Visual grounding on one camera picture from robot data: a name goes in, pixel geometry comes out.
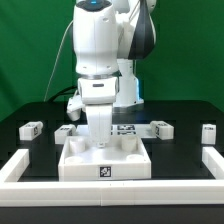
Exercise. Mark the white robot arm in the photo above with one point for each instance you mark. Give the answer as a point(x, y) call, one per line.
point(105, 31)

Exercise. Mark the white square table top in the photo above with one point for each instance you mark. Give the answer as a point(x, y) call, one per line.
point(123, 158)

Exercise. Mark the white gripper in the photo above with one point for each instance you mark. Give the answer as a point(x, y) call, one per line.
point(99, 119)

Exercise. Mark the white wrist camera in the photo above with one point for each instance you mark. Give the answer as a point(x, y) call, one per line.
point(74, 108)

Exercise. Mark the white sheet with tags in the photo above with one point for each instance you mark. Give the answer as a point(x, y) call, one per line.
point(142, 130)

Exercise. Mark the white U-shaped fence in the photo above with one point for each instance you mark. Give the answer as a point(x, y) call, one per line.
point(15, 193)

